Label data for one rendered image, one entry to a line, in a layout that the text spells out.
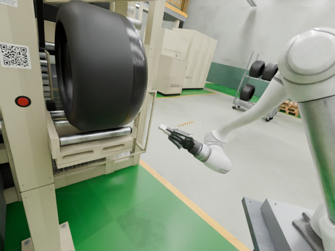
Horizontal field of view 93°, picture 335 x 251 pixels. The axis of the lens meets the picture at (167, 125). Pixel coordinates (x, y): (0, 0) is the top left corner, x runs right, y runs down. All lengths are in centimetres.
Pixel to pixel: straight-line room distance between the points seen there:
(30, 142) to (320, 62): 99
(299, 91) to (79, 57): 66
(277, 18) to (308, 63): 1175
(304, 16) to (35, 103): 1193
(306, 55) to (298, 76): 5
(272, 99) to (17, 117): 98
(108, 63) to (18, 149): 53
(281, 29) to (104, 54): 1167
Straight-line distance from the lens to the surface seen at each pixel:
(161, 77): 556
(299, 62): 51
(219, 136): 96
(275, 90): 74
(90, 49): 64
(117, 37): 69
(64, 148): 85
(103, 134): 85
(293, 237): 99
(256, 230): 103
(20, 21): 77
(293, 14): 1216
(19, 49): 77
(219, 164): 88
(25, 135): 87
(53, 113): 107
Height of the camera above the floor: 133
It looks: 24 degrees down
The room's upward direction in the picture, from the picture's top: 13 degrees clockwise
